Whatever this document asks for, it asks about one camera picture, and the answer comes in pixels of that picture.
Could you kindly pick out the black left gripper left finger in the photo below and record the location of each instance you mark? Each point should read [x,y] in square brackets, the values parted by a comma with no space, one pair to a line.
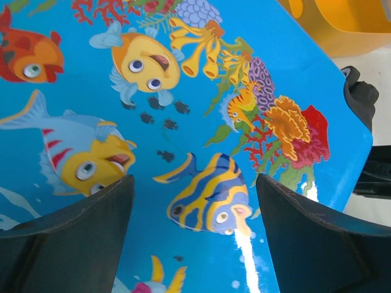
[74,249]

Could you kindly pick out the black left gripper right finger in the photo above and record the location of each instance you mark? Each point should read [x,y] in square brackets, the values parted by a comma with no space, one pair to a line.
[315,248]

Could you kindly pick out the blue fish-print kids suitcase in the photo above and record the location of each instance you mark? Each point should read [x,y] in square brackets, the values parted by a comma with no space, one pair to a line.
[194,99]

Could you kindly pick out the yellow plastic basket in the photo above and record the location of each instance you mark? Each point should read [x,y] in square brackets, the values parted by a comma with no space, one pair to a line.
[343,28]

